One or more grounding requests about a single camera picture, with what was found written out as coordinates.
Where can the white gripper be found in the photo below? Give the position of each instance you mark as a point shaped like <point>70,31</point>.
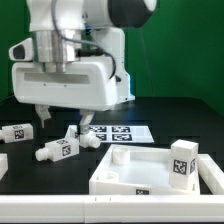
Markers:
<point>86,84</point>

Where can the white square table top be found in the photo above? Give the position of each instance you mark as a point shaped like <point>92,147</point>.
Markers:
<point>134,170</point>

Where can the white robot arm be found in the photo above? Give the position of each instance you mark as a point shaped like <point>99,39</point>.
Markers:
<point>74,57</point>

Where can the white left obstacle block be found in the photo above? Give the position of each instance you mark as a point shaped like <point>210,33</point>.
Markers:
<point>3,165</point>

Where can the white marker base plate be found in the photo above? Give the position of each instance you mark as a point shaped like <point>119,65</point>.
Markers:
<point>120,134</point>

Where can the white front obstacle rail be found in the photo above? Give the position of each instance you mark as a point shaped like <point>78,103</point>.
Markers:
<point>101,209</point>

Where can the white obstacle rail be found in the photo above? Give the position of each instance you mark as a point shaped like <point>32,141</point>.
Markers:
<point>101,209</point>
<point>211,173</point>

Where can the white right obstacle rail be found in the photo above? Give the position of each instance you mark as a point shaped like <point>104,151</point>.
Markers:
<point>211,173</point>

